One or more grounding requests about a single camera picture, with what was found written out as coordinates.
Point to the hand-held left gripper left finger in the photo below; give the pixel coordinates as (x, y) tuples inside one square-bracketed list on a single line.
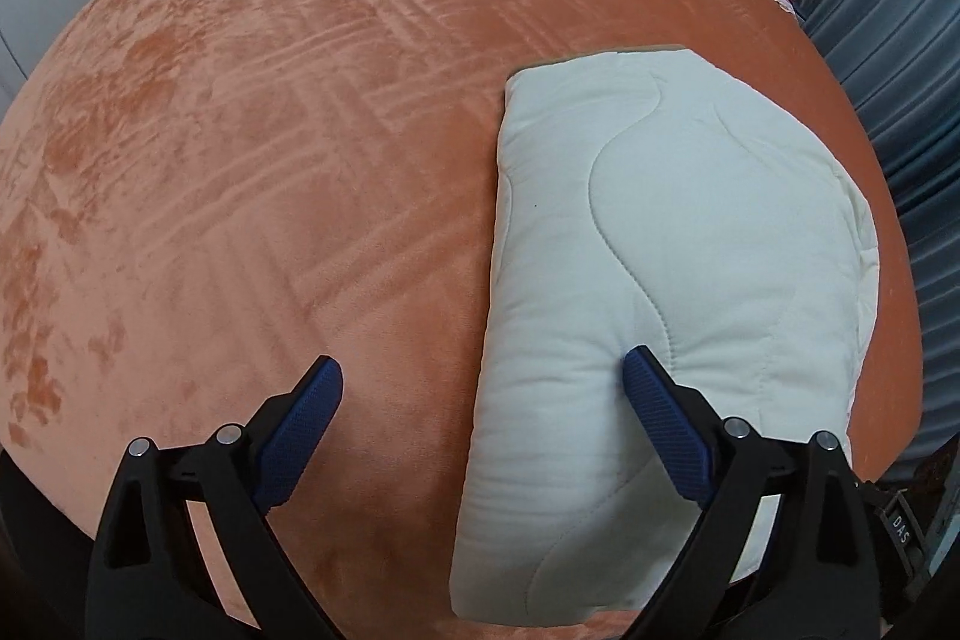
[(300, 437)]

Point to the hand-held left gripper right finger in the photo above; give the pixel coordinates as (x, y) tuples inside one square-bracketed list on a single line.
[(667, 422)]

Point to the cream quilted blanket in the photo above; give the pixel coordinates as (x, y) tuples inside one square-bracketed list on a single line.
[(675, 197)]

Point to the orange plush bed cover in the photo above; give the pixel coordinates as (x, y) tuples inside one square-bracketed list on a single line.
[(262, 160)]

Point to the grey curtain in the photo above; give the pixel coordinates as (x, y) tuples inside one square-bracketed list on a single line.
[(900, 85)]

